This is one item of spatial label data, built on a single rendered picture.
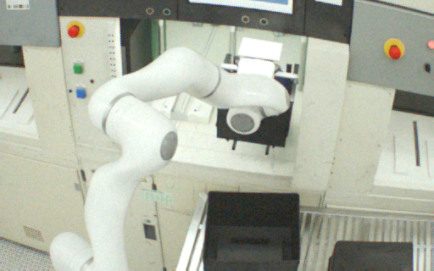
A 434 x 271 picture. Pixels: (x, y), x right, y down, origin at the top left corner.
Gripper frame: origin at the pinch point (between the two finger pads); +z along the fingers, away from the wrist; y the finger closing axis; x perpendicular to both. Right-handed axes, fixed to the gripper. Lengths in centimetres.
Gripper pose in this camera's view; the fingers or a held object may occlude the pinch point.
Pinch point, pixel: (259, 55)
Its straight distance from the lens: 180.7
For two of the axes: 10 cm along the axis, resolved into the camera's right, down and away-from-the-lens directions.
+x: 0.2, -7.6, -6.5
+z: 2.0, -6.3, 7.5
